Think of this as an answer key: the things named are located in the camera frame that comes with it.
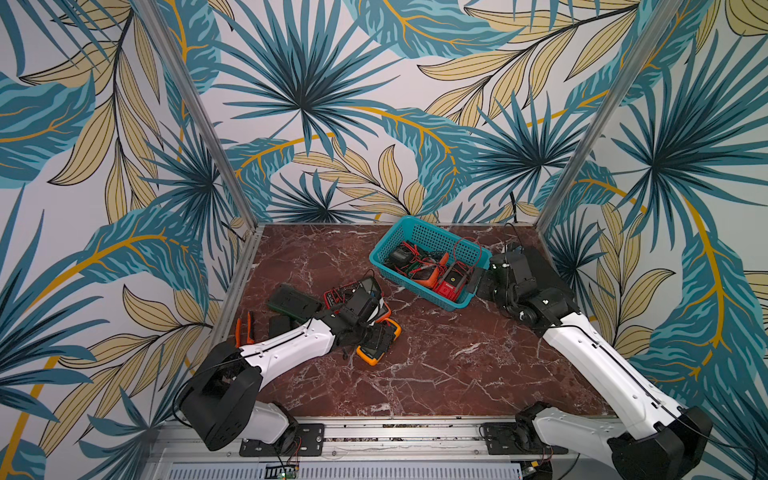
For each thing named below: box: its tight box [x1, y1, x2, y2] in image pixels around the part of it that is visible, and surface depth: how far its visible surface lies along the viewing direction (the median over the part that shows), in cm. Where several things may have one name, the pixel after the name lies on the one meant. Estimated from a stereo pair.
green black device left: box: [267, 284, 323, 322], surface depth 97 cm
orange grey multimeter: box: [411, 253, 449, 288], surface depth 100 cm
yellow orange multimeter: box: [356, 318, 402, 367], surface depth 85 cm
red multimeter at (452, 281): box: [433, 264, 473, 302], surface depth 99 cm
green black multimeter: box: [386, 243, 431, 277], surface depth 104 cm
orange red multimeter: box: [375, 301, 392, 323], surface depth 94 cm
